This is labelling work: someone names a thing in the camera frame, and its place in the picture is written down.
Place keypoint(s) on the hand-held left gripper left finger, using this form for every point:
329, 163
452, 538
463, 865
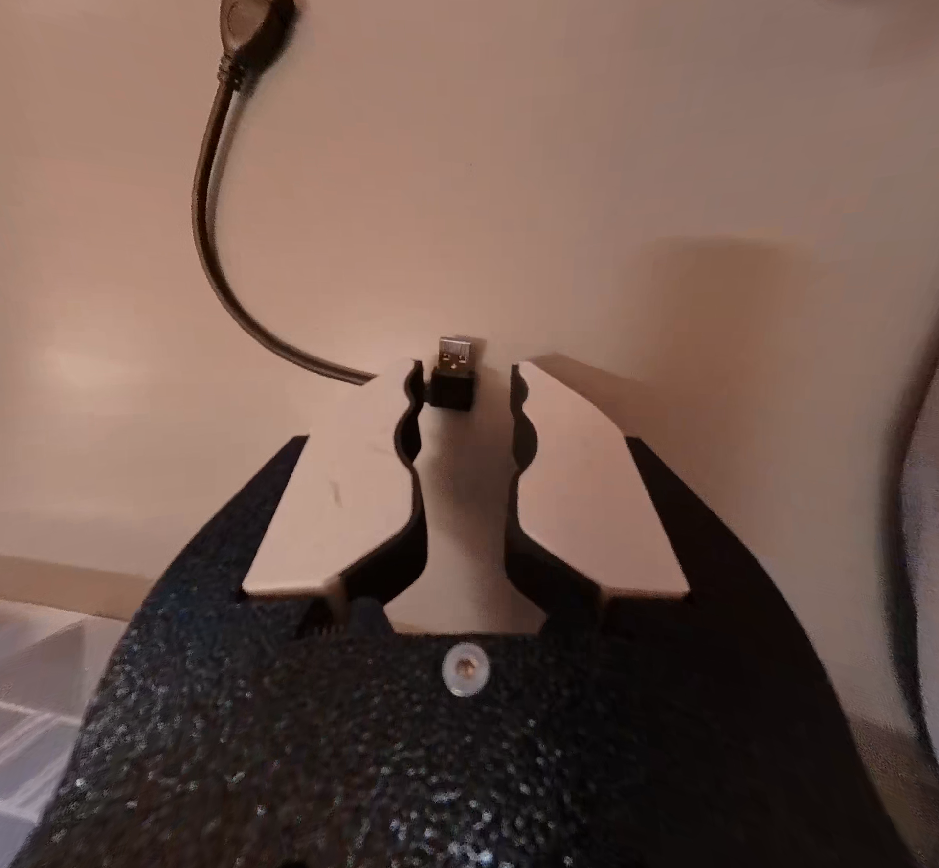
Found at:
345, 486

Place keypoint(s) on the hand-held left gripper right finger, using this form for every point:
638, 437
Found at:
587, 501

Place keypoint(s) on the clear plastic bin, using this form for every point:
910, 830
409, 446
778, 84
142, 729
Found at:
44, 699

